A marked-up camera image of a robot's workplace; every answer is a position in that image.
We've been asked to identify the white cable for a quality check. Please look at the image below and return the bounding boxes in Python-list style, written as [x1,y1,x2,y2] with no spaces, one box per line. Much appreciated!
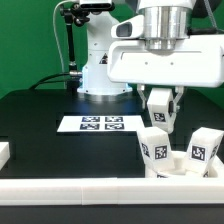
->
[52,0,74,73]

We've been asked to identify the white front border rail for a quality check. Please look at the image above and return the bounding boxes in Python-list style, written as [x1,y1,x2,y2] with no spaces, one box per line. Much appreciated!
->
[0,178,224,206]

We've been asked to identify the white round stool seat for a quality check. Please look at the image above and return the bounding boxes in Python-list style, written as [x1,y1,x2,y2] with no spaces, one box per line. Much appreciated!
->
[145,151,220,178]

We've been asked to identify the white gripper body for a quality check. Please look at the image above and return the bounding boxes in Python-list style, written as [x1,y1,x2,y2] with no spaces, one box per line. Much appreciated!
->
[107,35,224,88]

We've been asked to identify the black cables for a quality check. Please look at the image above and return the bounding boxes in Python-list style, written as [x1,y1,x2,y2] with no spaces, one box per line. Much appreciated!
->
[29,73,81,90]

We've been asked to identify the white left border rail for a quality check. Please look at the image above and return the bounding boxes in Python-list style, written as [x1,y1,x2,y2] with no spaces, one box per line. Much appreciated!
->
[0,142,10,170]

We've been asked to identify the black camera stand pole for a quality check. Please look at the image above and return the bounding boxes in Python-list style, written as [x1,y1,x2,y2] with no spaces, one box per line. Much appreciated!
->
[60,3,89,91]

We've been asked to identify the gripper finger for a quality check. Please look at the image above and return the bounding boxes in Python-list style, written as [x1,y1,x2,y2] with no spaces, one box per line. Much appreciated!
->
[168,86,184,115]
[137,84,147,109]

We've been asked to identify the white marker sheet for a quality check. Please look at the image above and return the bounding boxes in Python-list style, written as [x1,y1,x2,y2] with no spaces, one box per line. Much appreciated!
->
[57,115,144,133]

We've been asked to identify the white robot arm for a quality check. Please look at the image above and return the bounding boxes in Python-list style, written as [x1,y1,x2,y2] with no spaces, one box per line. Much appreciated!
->
[80,0,224,96]

